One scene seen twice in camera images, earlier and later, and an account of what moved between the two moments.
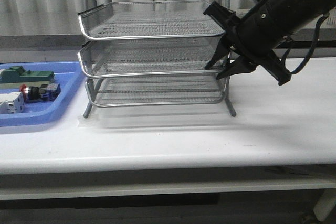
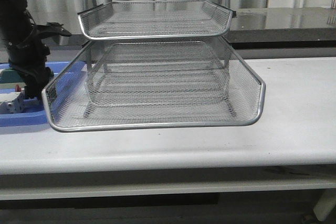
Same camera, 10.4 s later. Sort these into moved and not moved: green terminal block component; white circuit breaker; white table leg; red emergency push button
Moved: red emergency push button
Not moved: green terminal block component; white circuit breaker; white table leg
